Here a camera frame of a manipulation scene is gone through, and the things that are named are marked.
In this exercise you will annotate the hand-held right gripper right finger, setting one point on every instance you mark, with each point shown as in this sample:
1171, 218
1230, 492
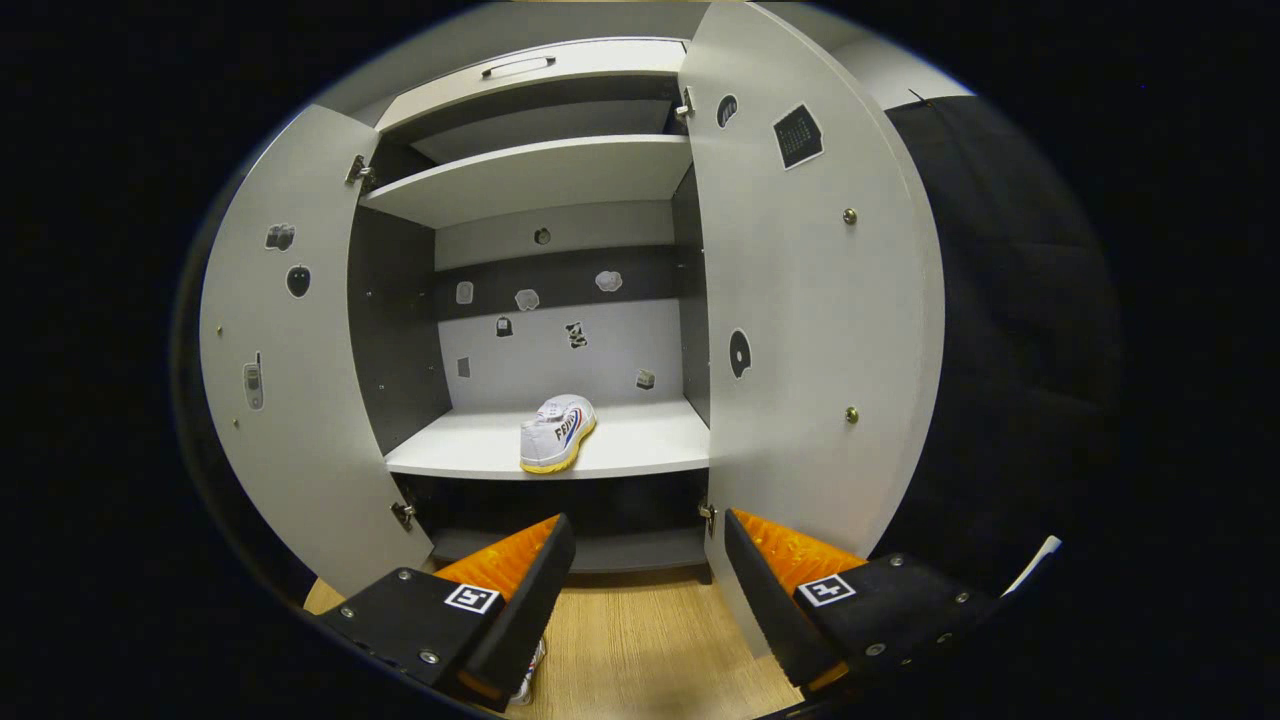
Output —
768, 600

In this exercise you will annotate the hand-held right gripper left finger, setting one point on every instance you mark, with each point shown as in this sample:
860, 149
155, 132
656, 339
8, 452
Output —
528, 610

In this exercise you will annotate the white sneaker shoe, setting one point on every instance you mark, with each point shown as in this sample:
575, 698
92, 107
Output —
555, 440
530, 675

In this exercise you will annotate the white shoe cabinet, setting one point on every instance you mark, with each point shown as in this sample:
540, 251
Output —
640, 440

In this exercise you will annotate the cabinet door with disc sticker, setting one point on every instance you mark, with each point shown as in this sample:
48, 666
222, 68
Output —
800, 350

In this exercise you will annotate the cabinet door with phone sticker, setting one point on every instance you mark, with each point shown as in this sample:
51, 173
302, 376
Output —
300, 420

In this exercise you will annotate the metal door hinge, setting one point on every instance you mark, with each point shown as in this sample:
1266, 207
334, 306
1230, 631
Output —
707, 517
360, 172
403, 515
685, 104

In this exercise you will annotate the white cabinet drawer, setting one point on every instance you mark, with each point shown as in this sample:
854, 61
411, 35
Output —
600, 65

